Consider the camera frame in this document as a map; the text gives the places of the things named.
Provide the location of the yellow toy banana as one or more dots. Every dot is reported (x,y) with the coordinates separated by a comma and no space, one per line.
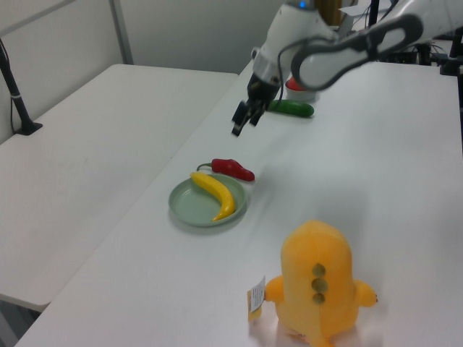
(217,188)

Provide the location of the paper tag of plush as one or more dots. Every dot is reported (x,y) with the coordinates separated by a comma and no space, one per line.
(257,294)

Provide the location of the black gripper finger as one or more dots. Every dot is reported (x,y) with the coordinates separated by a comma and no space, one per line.
(238,115)
(255,117)

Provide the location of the red apple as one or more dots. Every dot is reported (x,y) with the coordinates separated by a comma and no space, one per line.
(292,85)

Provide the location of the green toy cucumber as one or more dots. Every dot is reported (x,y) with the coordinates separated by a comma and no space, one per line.
(293,107)

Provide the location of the black camera stand pole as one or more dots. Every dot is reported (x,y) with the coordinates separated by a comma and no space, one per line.
(18,105)

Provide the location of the dark background equipment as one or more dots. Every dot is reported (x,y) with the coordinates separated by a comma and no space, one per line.
(405,56)

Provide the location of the black clamp stand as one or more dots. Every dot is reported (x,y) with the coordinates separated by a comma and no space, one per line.
(452,65)

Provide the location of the white side table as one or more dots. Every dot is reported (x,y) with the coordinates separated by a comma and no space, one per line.
(90,144)

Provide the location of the pale green plastic plate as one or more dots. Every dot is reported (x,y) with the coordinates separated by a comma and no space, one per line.
(191,209)

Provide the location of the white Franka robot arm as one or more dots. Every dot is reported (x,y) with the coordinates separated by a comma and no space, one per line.
(318,67)

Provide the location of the small metal bowl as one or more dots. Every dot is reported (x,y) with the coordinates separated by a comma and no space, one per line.
(300,96)

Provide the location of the red chili pepper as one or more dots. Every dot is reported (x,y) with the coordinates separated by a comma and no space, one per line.
(231,169)

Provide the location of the grey partition post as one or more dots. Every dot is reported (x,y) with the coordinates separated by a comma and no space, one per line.
(121,32)

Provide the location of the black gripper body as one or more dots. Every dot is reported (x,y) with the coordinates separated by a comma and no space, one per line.
(262,92)

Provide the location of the yellow plush toy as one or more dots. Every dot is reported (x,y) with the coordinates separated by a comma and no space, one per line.
(314,260)

